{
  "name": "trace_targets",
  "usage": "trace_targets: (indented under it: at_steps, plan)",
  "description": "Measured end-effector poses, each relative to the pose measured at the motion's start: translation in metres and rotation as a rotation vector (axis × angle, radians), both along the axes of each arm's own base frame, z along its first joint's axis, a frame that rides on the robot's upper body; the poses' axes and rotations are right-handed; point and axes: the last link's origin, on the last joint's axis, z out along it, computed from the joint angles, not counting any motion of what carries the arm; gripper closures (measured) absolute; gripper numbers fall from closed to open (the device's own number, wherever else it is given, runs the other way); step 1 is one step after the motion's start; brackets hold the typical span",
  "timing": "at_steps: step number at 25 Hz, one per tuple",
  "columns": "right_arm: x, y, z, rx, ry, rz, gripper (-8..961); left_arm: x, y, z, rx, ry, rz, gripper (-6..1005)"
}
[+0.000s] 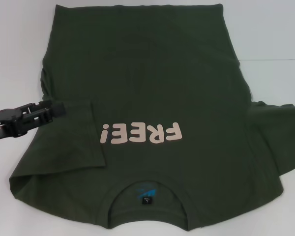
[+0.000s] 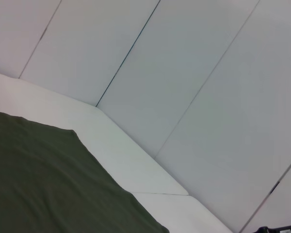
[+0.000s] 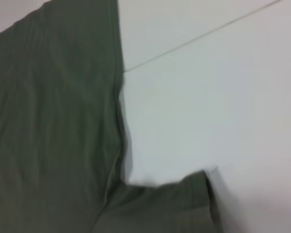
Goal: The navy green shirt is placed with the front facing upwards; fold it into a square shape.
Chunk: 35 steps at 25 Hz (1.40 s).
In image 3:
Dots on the dark green FREE! t-shirt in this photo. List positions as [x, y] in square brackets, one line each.
[51, 121]

